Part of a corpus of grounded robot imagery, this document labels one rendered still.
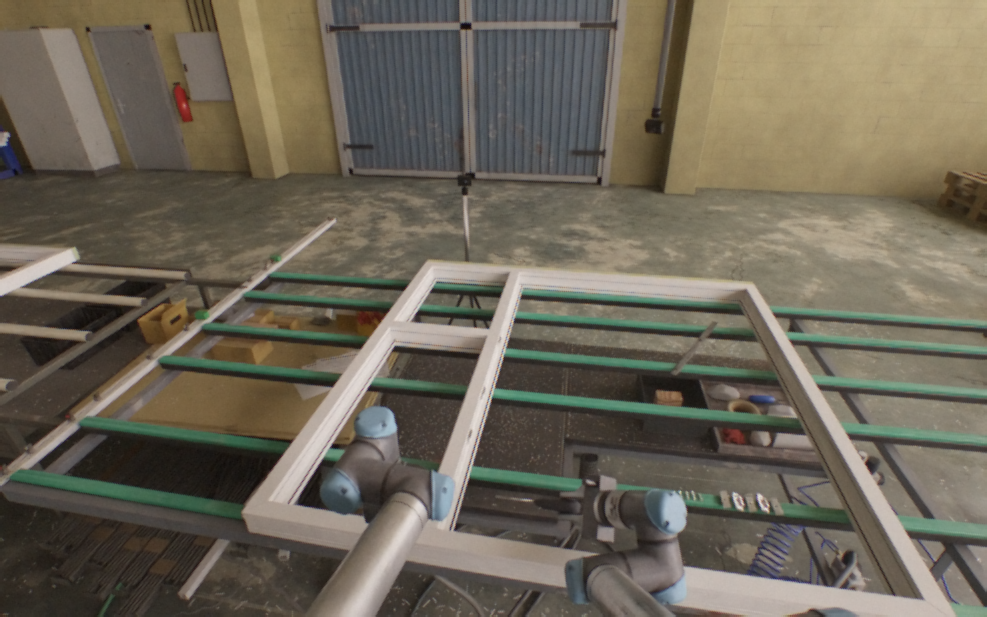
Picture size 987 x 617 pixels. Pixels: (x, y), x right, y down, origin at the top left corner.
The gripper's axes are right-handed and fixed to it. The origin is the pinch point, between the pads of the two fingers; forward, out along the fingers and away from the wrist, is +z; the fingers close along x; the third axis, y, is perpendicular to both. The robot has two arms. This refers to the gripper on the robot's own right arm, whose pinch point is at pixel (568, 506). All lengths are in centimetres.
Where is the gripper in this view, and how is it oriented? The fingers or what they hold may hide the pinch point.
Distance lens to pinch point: 124.7
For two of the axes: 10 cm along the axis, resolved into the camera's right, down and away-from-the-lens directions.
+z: -5.0, 2.9, 8.1
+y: -8.5, -3.2, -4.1
